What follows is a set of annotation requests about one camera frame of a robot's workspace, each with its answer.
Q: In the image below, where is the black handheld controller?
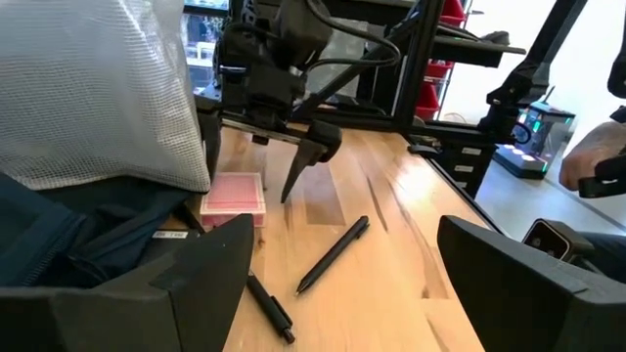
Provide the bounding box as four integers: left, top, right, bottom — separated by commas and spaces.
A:
578, 154, 626, 199

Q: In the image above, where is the red bin shelf rack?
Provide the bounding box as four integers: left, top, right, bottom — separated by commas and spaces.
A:
414, 0, 467, 122

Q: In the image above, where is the black click pen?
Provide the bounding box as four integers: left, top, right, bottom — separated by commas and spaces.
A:
246, 271, 297, 345
295, 214, 372, 296

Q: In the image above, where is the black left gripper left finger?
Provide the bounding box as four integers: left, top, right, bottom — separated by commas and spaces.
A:
0, 213, 255, 352

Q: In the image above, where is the black drawer unit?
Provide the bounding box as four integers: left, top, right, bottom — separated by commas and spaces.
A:
433, 139, 498, 199

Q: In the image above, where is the navy blue backpack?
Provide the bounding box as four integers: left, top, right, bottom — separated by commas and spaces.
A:
0, 170, 206, 289

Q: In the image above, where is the black shelf tray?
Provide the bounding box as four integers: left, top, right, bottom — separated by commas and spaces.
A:
429, 23, 527, 69

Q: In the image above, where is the white square card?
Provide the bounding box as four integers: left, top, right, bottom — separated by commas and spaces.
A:
199, 171, 268, 230

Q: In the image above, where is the person's hand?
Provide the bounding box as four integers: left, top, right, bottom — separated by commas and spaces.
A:
559, 120, 626, 192

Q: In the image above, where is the RGB-lit computer case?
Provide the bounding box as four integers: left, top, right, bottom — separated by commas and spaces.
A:
492, 100, 577, 181

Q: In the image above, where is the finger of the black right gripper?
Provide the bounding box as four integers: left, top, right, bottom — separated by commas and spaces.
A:
281, 139, 328, 204
198, 110, 222, 182

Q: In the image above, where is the white mesh zip pouch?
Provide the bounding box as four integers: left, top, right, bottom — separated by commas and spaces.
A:
0, 0, 212, 194

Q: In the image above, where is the small black square device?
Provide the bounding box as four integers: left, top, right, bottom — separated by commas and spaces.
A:
521, 218, 596, 264

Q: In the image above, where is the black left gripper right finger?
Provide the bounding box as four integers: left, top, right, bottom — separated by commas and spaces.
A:
437, 214, 626, 352

